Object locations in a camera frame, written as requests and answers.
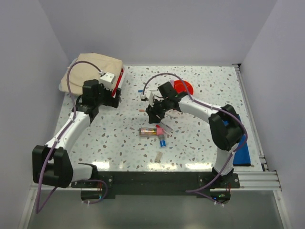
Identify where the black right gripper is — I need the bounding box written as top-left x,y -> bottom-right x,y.
146,97 -> 171,124

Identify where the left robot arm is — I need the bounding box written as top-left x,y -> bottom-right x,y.
32,80 -> 122,188

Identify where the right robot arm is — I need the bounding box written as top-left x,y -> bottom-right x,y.
145,82 -> 246,187

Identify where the grey cap acrylic marker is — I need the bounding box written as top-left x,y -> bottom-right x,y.
165,113 -> 176,119

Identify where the red white tray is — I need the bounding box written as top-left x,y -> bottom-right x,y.
112,66 -> 126,98

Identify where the pink cap clear tube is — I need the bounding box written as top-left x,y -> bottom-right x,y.
139,127 -> 164,137

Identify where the blue cap grey glue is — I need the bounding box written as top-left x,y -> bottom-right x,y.
158,135 -> 166,148

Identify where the orange round organizer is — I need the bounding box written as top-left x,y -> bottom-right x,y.
173,80 -> 194,95

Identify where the small beige eraser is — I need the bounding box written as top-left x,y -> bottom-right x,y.
154,152 -> 163,163

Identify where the blue cloth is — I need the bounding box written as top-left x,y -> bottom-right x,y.
232,114 -> 252,167

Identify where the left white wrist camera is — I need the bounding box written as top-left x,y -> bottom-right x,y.
99,72 -> 115,85

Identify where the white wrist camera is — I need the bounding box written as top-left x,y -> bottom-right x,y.
99,72 -> 115,85
140,89 -> 157,101

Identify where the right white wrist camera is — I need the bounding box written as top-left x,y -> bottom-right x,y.
140,89 -> 157,101

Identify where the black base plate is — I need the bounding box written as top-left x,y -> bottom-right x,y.
71,170 -> 239,200

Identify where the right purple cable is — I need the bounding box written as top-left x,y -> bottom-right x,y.
142,73 -> 248,200

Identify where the purple cable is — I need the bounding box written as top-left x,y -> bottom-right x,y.
35,61 -> 105,214
142,73 -> 248,200

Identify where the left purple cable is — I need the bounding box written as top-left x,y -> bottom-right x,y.
35,61 -> 105,214

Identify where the aluminium frame rail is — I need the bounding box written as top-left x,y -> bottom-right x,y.
20,65 -> 283,229

